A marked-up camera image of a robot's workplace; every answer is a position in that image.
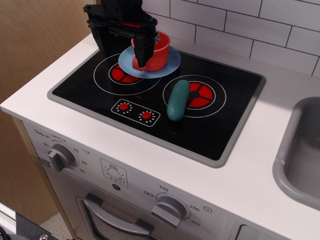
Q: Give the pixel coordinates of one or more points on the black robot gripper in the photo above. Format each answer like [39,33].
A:
[124,18]

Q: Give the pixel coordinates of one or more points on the red plastic cup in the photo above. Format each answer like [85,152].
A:
[160,54]

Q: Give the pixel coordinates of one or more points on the blue plastic plate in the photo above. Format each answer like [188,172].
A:
[172,64]

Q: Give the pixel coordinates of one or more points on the red left stove button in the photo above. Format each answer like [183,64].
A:
[124,107]

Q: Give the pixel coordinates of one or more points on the red stove button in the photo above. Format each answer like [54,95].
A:
[124,107]
[146,115]

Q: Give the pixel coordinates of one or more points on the red right stove button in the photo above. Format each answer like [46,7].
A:
[146,115]

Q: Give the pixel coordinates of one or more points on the green toy cucumber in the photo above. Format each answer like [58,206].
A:
[178,100]

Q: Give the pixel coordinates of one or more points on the black toy stovetop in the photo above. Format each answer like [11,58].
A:
[220,101]

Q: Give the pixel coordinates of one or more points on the grey timer knob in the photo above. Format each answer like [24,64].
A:
[60,157]

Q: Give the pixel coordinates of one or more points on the grey temperature knob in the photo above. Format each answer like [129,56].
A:
[169,210]

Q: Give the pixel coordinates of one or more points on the black equipment base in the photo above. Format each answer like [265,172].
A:
[17,227]

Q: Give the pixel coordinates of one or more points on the grey toy sink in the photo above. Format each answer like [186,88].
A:
[296,168]

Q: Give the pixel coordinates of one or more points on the grey oven door handle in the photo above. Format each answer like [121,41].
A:
[140,228]

